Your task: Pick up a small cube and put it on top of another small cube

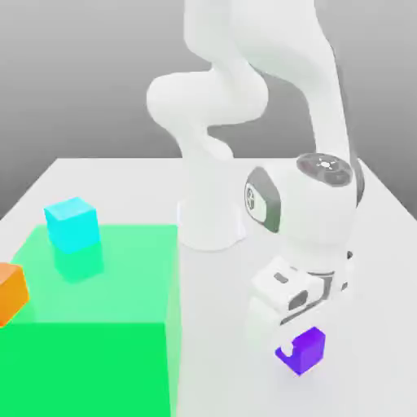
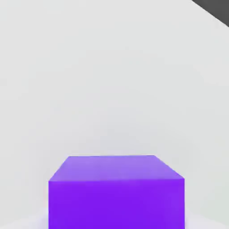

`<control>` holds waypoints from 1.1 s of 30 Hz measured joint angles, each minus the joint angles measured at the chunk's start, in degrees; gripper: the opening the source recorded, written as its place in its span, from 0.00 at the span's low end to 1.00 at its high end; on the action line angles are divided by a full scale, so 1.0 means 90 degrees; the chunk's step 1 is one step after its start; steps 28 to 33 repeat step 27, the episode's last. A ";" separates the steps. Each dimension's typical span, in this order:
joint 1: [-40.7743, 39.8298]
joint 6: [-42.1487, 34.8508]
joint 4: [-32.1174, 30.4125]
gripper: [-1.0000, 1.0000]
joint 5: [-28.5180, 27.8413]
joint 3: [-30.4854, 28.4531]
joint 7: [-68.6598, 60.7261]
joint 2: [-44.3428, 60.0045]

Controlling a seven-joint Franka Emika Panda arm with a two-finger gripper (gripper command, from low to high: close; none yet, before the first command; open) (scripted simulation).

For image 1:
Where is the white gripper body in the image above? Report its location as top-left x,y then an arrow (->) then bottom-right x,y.
248,294 -> 323,352

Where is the small purple cube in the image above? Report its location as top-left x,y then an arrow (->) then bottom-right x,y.
274,326 -> 327,377

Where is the small cyan cube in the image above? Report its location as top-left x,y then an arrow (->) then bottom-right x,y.
43,195 -> 101,255

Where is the small orange cube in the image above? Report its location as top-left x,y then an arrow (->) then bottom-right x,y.
0,261 -> 31,327

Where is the large green box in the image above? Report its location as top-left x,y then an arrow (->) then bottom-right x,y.
0,223 -> 181,417

